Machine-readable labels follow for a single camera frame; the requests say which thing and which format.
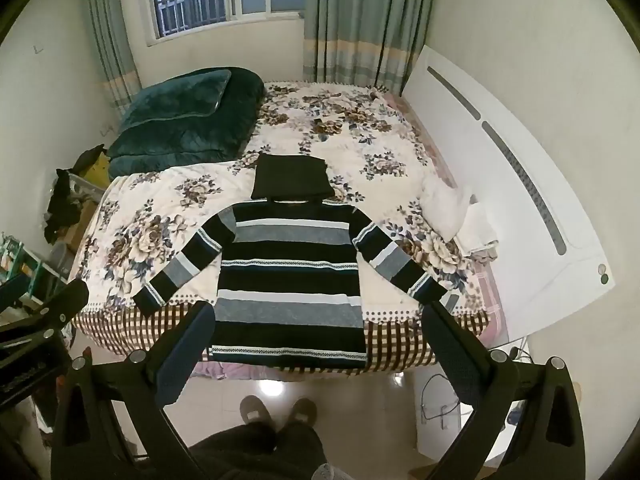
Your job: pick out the white pillow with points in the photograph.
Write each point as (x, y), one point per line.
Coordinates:
(445, 207)

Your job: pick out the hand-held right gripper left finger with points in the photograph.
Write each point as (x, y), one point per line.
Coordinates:
(182, 360)

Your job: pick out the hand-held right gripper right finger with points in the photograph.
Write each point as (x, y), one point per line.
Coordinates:
(450, 355)

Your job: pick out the floral blanket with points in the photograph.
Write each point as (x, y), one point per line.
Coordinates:
(350, 150)

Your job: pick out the clear plastic box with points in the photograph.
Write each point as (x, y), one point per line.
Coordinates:
(87, 190)

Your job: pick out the cardboard box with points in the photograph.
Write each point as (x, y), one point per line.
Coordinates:
(77, 232)

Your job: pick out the yellow bag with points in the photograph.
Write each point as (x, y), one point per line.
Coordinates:
(100, 170)

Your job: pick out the person's legs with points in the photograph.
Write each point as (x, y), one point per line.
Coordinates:
(260, 452)

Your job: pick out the green striped curtain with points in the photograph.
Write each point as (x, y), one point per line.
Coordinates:
(365, 20)
(112, 45)

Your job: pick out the grey slipper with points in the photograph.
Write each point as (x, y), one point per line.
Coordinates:
(255, 410)

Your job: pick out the pink bed sheet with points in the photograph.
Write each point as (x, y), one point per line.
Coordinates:
(490, 295)

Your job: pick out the dark green quilt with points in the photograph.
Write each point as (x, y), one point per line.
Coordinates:
(200, 135)

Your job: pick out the green rack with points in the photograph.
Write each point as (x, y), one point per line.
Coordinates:
(11, 255)

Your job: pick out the striped knit sweater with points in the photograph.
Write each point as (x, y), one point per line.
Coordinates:
(290, 280)

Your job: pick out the dark green pillow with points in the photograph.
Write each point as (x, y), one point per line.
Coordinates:
(175, 95)

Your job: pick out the white headboard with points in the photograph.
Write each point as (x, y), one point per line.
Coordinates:
(500, 185)

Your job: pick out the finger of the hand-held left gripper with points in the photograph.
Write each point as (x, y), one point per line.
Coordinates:
(65, 305)

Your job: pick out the folded white cloth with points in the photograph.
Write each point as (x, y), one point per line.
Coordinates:
(480, 230)

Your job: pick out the black folded cloth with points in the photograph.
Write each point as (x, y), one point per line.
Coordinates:
(292, 177)

